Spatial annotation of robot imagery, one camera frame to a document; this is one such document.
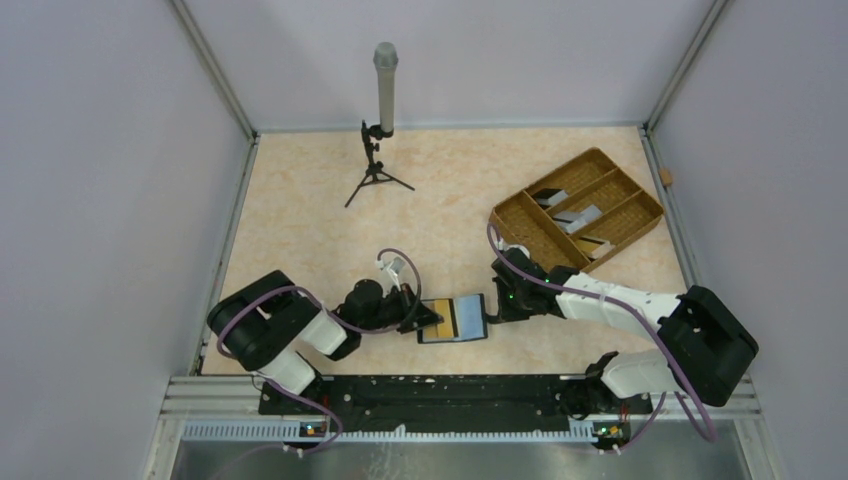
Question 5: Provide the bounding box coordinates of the gold credit card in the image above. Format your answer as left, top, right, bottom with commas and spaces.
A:
418, 298, 459, 344

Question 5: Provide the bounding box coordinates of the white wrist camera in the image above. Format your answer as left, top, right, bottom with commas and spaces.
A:
375, 257, 406, 281
503, 245, 531, 259

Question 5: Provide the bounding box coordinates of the black mini tripod stand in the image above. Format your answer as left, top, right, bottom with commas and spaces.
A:
344, 120, 415, 208

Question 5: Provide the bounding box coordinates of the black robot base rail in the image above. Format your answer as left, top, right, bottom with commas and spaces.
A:
258, 374, 653, 433

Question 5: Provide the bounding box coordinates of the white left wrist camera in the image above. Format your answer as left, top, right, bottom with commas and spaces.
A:
375, 257, 406, 281

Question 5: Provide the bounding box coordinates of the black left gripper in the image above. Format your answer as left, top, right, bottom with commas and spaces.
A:
359, 282, 444, 334

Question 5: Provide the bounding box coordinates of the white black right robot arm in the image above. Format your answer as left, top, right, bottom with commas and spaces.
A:
492, 247, 760, 412

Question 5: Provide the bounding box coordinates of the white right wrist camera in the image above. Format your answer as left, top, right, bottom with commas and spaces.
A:
503, 245, 531, 259

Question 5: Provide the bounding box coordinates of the black card stack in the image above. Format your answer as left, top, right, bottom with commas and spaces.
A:
531, 188, 569, 209

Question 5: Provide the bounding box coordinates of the grey microphone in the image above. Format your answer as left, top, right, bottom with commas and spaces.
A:
373, 42, 399, 138

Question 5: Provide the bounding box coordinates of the gold card stack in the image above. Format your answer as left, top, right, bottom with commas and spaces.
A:
575, 236, 615, 261

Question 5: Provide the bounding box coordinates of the woven wicker divided tray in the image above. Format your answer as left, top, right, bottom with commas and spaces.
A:
490, 147, 664, 272

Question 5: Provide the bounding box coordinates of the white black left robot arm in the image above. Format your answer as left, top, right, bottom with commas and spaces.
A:
206, 270, 444, 414

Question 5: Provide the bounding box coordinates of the black leather card holder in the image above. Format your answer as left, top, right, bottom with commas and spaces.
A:
449, 293, 488, 343

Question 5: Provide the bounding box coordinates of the silver card stack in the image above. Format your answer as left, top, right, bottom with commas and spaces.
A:
552, 204, 602, 234

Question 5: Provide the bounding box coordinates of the small wooden wall block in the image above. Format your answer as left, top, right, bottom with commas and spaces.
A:
658, 168, 673, 188

